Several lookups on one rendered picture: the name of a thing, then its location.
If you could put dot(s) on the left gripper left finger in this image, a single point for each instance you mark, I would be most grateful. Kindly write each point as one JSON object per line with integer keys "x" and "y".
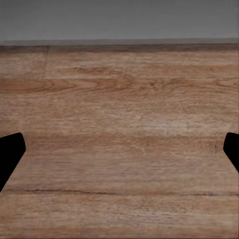
{"x": 12, "y": 148}

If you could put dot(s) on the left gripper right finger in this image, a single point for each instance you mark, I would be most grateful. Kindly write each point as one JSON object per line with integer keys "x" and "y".
{"x": 231, "y": 148}

